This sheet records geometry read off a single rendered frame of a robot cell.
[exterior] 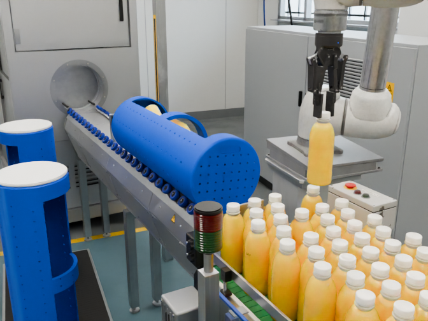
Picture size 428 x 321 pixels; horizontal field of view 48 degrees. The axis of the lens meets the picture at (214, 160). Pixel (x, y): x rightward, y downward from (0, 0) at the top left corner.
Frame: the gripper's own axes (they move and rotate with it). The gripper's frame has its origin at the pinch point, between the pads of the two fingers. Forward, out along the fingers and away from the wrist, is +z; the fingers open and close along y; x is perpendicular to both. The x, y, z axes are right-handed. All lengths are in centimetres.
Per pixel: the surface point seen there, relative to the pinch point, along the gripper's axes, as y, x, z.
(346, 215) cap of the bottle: 1.6, 14.0, 28.7
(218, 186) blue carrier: 16.0, -32.9, 33.3
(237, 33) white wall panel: -281, -502, 18
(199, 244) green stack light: 51, 21, 22
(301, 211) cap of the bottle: 11.6, 6.8, 28.0
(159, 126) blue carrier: 22, -71, 20
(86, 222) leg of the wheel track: 20, -219, 125
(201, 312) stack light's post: 50, 20, 40
